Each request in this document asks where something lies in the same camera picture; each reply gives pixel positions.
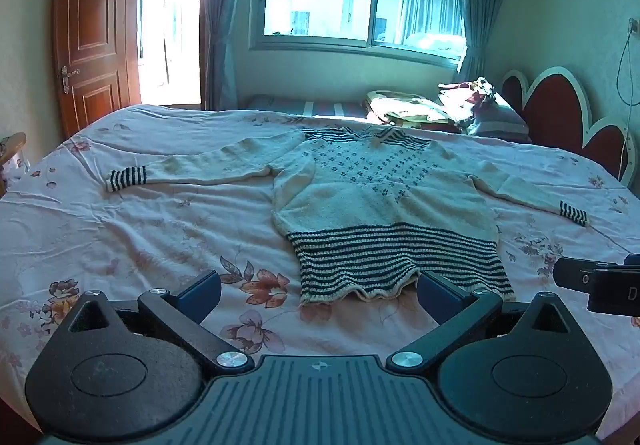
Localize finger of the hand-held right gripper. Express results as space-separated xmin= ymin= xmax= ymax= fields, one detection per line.
xmin=552 ymin=256 xmax=601 ymax=294

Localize red white scalloped headboard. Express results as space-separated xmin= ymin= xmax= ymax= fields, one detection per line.
xmin=500 ymin=66 xmax=640 ymax=187

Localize folded yellow patterned blanket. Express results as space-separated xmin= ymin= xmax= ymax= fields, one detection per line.
xmin=364 ymin=89 xmax=467 ymax=132

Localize white knit sweater navy stripes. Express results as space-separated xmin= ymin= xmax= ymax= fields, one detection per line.
xmin=105 ymin=126 xmax=592 ymax=309

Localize striped grey mattress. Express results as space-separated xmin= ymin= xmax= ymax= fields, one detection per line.
xmin=244 ymin=94 xmax=370 ymax=119

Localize pink floral bed sheet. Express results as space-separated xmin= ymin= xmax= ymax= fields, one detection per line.
xmin=0 ymin=104 xmax=640 ymax=426

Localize blue curtain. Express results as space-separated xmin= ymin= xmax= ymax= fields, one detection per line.
xmin=451 ymin=0 xmax=502 ymax=82
xmin=201 ymin=0 xmax=264 ymax=112

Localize thin hanging cable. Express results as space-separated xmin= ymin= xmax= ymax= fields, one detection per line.
xmin=615 ymin=29 xmax=635 ymax=182

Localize crumpled dark red clothes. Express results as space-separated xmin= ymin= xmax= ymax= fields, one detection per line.
xmin=438 ymin=76 xmax=497 ymax=107

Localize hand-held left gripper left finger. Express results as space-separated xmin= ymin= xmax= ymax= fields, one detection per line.
xmin=62 ymin=270 xmax=256 ymax=374

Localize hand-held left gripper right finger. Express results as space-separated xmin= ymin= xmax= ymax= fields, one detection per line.
xmin=386 ymin=270 xmax=573 ymax=374

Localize brown wooden door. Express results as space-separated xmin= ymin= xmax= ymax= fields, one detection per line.
xmin=52 ymin=0 xmax=142 ymax=142

